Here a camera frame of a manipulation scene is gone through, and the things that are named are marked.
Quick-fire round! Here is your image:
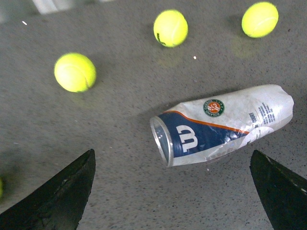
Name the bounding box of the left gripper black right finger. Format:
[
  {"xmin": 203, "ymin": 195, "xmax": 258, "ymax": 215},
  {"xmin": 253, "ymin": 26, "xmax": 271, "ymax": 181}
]
[{"xmin": 250, "ymin": 150, "xmax": 307, "ymax": 230}]

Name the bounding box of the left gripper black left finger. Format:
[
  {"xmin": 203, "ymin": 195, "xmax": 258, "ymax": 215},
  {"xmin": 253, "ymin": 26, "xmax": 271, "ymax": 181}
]
[{"xmin": 0, "ymin": 149, "xmax": 95, "ymax": 230}]

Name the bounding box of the Wilson tennis ball can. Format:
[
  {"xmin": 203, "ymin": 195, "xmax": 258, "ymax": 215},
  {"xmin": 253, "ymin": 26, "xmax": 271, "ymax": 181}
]
[{"xmin": 150, "ymin": 84, "xmax": 294, "ymax": 167}]

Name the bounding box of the yellow tennis ball far right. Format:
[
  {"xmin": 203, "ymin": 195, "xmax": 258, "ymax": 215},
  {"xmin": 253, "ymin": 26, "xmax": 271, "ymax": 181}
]
[{"xmin": 0, "ymin": 178, "xmax": 4, "ymax": 198}]

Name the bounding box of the yellow tennis ball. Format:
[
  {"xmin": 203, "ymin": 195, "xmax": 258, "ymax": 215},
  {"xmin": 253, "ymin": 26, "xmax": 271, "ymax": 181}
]
[
  {"xmin": 153, "ymin": 9, "xmax": 189, "ymax": 47},
  {"xmin": 0, "ymin": 178, "xmax": 4, "ymax": 198},
  {"xmin": 241, "ymin": 1, "xmax": 279, "ymax": 38},
  {"xmin": 54, "ymin": 53, "xmax": 96, "ymax": 92}
]

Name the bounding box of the yellow tennis ball near left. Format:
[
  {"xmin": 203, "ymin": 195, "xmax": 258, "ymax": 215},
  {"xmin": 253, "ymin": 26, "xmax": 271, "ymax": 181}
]
[{"xmin": 54, "ymin": 53, "xmax": 96, "ymax": 92}]

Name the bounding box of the yellow tennis ball centre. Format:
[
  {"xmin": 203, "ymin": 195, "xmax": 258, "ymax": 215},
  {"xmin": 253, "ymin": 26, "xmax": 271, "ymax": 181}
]
[{"xmin": 153, "ymin": 9, "xmax": 189, "ymax": 47}]

